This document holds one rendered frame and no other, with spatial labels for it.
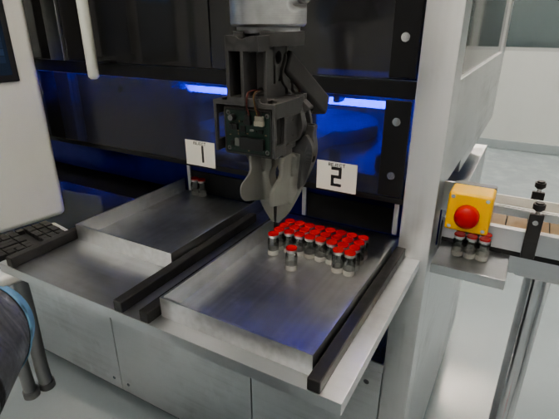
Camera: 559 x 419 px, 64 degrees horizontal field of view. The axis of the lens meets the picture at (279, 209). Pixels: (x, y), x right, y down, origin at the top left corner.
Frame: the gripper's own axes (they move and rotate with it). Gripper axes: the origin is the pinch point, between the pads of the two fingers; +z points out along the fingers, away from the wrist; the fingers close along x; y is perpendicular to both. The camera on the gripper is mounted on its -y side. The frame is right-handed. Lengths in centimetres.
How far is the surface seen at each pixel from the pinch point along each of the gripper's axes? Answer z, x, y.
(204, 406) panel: 89, -47, -36
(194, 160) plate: 9, -43, -36
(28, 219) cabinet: 28, -87, -19
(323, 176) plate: 8.0, -9.7, -35.5
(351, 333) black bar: 19.7, 8.1, -6.3
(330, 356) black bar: 19.6, 7.3, -0.6
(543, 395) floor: 110, 49, -117
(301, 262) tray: 21.4, -8.4, -23.6
